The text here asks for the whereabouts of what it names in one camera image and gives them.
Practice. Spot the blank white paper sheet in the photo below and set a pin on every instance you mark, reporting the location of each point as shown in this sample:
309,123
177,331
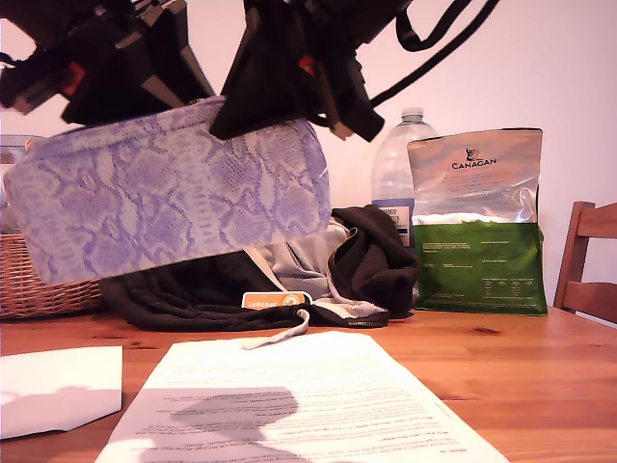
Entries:
48,371

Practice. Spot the black and grey hoodie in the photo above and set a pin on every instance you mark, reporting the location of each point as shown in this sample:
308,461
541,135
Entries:
376,260

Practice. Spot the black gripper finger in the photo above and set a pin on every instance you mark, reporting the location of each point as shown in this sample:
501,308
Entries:
265,91
178,72
111,103

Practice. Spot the printed paper sheet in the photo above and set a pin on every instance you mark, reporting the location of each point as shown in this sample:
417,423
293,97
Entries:
289,376

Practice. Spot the silver green pet food bag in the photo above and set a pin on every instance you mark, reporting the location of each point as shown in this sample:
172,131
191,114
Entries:
477,270

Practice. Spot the purple snakeskin zip bag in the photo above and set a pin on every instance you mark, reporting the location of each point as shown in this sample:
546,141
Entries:
144,193

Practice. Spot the orange LeRobot sticker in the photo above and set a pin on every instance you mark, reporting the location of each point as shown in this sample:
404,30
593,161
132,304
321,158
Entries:
270,301

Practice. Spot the wooden chair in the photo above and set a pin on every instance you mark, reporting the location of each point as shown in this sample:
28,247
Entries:
593,219

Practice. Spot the large clear water bottle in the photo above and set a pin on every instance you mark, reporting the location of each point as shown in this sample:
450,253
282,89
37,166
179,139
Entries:
390,164

